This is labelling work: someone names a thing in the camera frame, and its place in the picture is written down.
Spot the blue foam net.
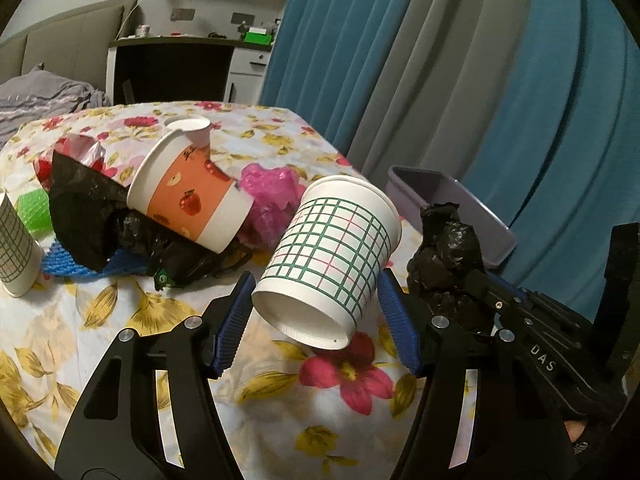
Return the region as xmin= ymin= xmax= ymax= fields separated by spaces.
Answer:
xmin=40 ymin=240 xmax=146 ymax=278

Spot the white drawer cabinet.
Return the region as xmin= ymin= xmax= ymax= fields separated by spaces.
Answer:
xmin=224 ymin=47 xmax=273 ymax=106

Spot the small white paper cup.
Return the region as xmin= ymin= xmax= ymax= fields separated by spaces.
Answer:
xmin=164 ymin=115 xmax=212 ymax=148

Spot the blue curtain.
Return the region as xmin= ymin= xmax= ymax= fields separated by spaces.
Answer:
xmin=460 ymin=0 xmax=640 ymax=321
xmin=260 ymin=0 xmax=426 ymax=151

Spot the large black plastic bag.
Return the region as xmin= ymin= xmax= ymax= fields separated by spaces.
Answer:
xmin=49 ymin=150 xmax=253 ymax=288

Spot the grey curtain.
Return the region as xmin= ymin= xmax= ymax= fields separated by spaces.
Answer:
xmin=345 ymin=0 xmax=543 ymax=181

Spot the orange fruit print paper cup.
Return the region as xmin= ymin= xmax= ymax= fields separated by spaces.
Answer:
xmin=126 ymin=130 xmax=256 ymax=255

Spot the dark top desk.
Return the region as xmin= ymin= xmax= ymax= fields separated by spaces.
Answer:
xmin=107 ymin=35 xmax=273 ymax=106

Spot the grey padded headboard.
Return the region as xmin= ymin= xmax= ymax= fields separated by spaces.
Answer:
xmin=0 ymin=0 xmax=140 ymax=86

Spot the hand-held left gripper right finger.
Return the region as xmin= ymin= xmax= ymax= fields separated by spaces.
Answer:
xmin=377 ymin=267 xmax=576 ymax=480

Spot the pink plastic bag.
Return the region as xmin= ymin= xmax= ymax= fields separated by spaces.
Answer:
xmin=239 ymin=164 xmax=307 ymax=248

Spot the floral tablecloth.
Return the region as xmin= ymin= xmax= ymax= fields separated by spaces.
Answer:
xmin=0 ymin=101 xmax=476 ymax=471

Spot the green foam net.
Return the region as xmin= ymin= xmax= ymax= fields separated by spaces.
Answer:
xmin=15 ymin=191 xmax=53 ymax=235

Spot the small black plastic bag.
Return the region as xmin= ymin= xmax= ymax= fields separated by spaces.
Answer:
xmin=406 ymin=202 xmax=485 ymax=333

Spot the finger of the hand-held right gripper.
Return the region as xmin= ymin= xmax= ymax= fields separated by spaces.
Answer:
xmin=462 ymin=267 xmax=528 ymax=323

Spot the red and white plastic bag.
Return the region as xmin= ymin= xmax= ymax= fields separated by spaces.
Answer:
xmin=34 ymin=134 xmax=121 ymax=191

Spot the purple plastic bin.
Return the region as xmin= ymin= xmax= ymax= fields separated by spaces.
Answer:
xmin=386 ymin=166 xmax=517 ymax=268

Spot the green checked paper cup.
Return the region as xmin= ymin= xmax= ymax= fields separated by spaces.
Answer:
xmin=251 ymin=175 xmax=403 ymax=350
xmin=0 ymin=191 xmax=45 ymax=298

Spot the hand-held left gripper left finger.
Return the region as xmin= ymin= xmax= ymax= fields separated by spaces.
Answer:
xmin=52 ymin=271 xmax=257 ymax=480

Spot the grey striped blanket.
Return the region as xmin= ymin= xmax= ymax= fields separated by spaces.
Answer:
xmin=0 ymin=64 xmax=112 ymax=148

